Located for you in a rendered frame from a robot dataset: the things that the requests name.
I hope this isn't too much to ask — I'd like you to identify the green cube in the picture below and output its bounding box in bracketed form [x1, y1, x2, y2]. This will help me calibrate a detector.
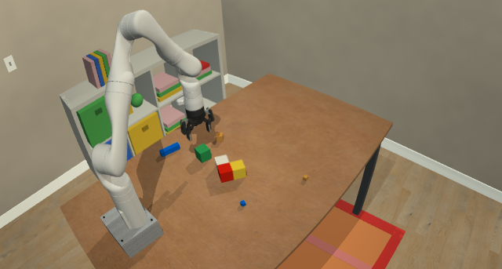
[195, 144, 212, 163]

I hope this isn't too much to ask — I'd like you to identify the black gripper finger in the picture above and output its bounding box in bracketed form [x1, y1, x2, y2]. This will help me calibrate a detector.
[180, 119, 197, 141]
[199, 107, 214, 132]

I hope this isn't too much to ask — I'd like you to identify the red cube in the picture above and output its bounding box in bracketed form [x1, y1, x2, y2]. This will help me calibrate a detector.
[217, 162, 234, 183]

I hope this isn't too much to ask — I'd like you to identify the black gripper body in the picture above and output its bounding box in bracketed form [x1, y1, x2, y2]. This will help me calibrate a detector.
[185, 105, 206, 126]

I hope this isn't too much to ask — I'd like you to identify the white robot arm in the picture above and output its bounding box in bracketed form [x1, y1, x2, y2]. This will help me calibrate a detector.
[91, 10, 204, 229]

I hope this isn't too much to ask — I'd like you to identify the orange cube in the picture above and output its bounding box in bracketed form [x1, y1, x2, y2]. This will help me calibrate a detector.
[216, 133, 224, 142]

